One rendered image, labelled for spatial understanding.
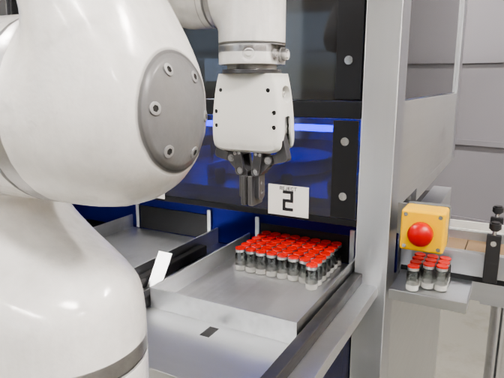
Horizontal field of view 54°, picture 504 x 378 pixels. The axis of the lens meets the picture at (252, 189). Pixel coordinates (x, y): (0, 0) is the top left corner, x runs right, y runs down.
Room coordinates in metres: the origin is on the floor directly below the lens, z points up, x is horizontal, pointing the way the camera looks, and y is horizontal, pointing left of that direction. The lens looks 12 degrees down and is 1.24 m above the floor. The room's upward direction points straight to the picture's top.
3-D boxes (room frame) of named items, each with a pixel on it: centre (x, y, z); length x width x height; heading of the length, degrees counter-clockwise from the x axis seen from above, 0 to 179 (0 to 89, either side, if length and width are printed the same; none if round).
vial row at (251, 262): (0.88, -0.05, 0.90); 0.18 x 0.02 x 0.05; 62
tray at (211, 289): (0.84, -0.03, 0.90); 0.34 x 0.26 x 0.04; 152
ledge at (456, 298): (0.85, -0.34, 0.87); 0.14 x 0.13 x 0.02; 152
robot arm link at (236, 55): (0.64, 0.00, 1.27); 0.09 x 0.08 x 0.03; 62
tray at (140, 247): (1.00, 0.27, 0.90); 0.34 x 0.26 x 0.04; 152
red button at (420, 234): (0.79, -0.28, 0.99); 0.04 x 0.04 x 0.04; 62
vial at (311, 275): (0.82, -0.11, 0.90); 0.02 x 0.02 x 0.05
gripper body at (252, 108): (0.64, 0.00, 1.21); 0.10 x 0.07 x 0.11; 62
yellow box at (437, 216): (0.83, -0.30, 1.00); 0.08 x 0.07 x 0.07; 152
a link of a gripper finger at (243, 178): (0.65, 0.01, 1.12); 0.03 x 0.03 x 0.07; 62
